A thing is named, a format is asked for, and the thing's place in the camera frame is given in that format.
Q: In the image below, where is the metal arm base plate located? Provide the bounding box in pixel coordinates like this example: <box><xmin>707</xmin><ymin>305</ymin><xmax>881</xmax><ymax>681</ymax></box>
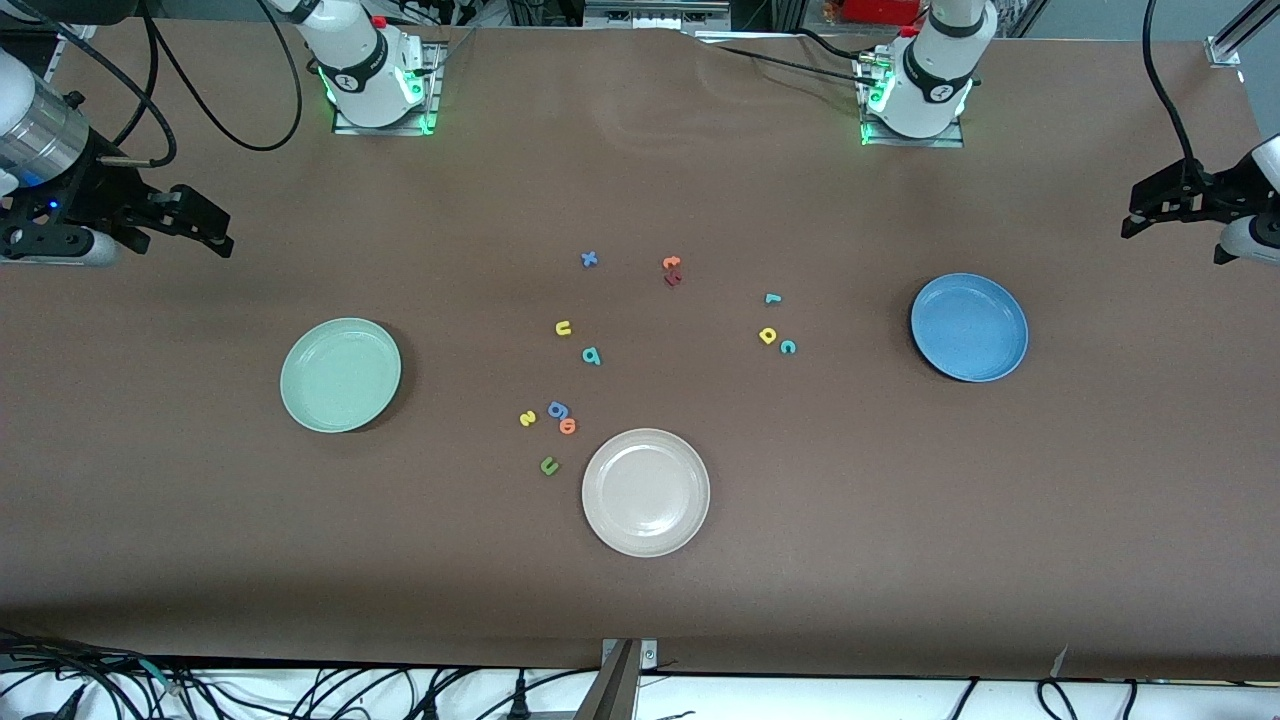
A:
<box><xmin>858</xmin><ymin>50</ymin><xmax>966</xmax><ymax>149</ymax></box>
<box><xmin>332</xmin><ymin>40</ymin><xmax>443</xmax><ymax>136</ymax></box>

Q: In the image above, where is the green cable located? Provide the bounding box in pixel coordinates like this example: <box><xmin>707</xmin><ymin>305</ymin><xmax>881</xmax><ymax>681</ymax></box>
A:
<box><xmin>140</xmin><ymin>658</ymin><xmax>191</xmax><ymax>696</ymax></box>

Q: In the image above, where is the beige plate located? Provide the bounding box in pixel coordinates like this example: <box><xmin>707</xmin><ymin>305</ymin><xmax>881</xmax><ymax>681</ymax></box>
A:
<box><xmin>581</xmin><ymin>428</ymin><xmax>712</xmax><ymax>558</ymax></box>

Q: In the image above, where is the blue plate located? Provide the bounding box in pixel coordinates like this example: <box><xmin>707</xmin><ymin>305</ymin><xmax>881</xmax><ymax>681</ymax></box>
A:
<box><xmin>910</xmin><ymin>273</ymin><xmax>1030</xmax><ymax>384</ymax></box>

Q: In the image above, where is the grey power strip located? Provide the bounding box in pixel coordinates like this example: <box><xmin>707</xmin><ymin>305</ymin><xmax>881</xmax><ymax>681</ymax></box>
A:
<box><xmin>583</xmin><ymin>0</ymin><xmax>733</xmax><ymax>31</ymax></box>

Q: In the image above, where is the aluminium profile post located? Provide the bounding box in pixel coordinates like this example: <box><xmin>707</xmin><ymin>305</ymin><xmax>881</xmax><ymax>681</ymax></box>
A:
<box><xmin>575</xmin><ymin>640</ymin><xmax>641</xmax><ymax>720</ymax></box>

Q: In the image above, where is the green plate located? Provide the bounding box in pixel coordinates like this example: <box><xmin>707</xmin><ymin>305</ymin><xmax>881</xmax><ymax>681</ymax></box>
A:
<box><xmin>280</xmin><ymin>317</ymin><xmax>403</xmax><ymax>434</ymax></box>

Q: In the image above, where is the brown table mat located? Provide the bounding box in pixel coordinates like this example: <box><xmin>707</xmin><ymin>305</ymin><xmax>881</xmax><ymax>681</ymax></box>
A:
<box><xmin>0</xmin><ymin>18</ymin><xmax>1280</xmax><ymax>683</ymax></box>

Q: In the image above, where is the silver corner bracket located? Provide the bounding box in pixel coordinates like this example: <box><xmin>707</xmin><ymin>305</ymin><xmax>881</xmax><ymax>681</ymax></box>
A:
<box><xmin>600</xmin><ymin>638</ymin><xmax>658</xmax><ymax>671</ymax></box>

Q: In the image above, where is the red box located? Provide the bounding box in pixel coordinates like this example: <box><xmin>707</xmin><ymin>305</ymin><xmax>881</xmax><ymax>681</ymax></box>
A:
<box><xmin>838</xmin><ymin>0</ymin><xmax>923</xmax><ymax>27</ymax></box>

